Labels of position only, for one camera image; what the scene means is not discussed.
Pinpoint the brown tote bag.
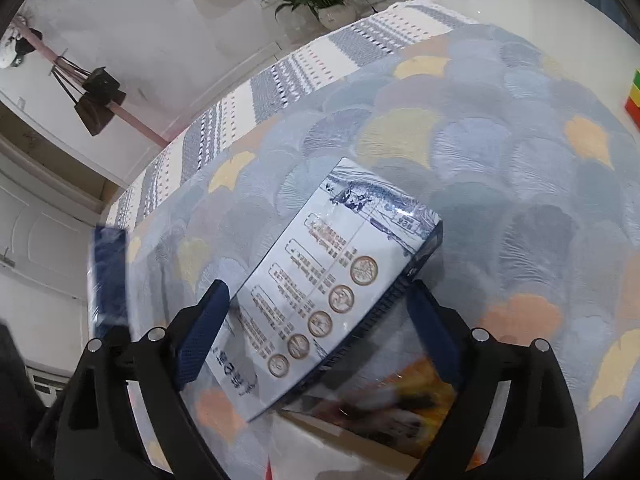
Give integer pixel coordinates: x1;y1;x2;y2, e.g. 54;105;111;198
50;57;129;137

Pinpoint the striped grey white rug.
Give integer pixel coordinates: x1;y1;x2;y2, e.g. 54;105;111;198
102;0;481;233

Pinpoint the white box with round icons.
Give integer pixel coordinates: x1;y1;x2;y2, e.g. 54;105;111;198
202;157;444;423

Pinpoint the panda wall clock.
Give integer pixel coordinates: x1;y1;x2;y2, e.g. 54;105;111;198
0;25;44;69

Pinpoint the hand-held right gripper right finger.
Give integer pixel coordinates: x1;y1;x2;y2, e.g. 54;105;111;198
407;280;586;480

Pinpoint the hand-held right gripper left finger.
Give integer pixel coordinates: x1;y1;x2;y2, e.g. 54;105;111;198
52;280;232;480

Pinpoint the pink coat rack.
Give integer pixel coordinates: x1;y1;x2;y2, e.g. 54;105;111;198
10;14;172;150

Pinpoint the white plant pot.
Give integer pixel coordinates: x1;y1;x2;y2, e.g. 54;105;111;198
317;2;359;31

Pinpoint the black shoulder bag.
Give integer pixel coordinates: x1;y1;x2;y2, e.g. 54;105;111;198
81;66;122;97

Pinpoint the colourful puzzle cube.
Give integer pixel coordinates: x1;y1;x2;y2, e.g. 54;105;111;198
623;67;640;127

